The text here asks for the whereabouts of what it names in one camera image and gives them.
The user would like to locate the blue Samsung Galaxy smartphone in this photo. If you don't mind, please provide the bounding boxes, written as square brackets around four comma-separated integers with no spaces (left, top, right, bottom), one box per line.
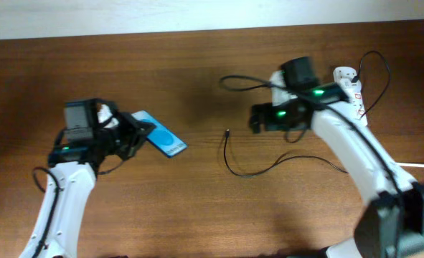
[132,110,188,158]

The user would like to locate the black USB charging cable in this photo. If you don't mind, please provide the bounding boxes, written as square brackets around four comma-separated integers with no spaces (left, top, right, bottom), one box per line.
[223,50,392,178]

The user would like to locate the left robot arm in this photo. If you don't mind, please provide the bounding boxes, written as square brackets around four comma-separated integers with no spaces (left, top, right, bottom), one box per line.
[21,98,156,257]

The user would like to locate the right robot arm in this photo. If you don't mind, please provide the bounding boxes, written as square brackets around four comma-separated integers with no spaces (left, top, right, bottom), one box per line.
[250,57,424,258]

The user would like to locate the white USB charger adapter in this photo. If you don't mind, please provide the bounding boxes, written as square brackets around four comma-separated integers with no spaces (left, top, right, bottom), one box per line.
[337,77,362,99]

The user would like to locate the white power strip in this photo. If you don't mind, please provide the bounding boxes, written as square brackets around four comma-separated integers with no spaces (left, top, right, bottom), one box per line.
[333,67,368,126]

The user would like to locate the black right camera cable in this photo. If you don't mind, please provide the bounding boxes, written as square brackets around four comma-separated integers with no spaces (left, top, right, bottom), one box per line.
[218,74,406,258]

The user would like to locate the black camera cable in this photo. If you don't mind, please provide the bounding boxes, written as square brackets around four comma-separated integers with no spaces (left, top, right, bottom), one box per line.
[218,74,406,258]
[31,127,126,258]

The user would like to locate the black left camera cable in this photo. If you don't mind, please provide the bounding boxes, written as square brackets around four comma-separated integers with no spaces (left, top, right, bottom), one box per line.
[31,127,126,258]

